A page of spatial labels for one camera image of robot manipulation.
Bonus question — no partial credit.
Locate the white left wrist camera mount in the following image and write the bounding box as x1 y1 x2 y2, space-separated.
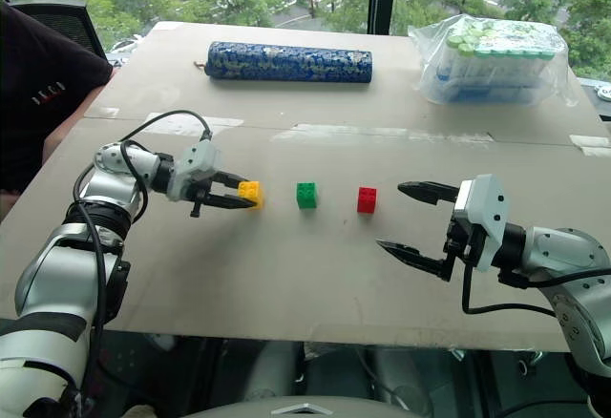
165 140 222 204

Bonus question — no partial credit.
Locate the plastic bag of bottles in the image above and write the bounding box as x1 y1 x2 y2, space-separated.
407 13 582 108

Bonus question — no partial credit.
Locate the blue patterned foam roll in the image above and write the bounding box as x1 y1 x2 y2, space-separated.
193 40 374 87

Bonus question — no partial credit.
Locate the clear tape strip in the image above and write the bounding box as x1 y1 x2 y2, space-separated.
270 123 495 146
569 134 611 157

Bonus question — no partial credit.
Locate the person in dark shirt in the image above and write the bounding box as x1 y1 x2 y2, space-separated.
0 1 115 195

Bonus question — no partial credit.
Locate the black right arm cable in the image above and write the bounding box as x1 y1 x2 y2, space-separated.
461 264 611 317

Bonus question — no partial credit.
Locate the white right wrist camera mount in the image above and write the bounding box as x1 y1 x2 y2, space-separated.
452 173 513 273

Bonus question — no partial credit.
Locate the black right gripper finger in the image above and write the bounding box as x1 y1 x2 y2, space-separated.
396 179 461 207
375 239 453 282

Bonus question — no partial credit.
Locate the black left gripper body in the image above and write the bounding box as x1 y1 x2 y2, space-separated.
188 172 226 219

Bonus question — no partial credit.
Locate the green toy brick cube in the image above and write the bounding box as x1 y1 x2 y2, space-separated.
295 181 319 211

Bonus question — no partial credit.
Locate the black mesh office chair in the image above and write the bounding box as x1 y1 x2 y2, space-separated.
8 0 109 62

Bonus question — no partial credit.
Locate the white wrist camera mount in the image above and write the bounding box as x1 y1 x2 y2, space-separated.
165 140 222 204
452 173 513 273

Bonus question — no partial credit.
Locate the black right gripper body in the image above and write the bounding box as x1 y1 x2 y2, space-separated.
440 211 479 282

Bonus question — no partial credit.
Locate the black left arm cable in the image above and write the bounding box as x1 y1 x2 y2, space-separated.
72 110 214 393

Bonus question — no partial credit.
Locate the red toy brick cube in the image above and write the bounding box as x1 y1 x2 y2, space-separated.
356 186 379 215

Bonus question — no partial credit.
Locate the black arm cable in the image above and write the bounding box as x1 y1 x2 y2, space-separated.
461 264 611 317
72 110 214 393

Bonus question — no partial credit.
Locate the yellow toy brick cube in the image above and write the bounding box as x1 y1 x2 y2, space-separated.
237 179 265 211

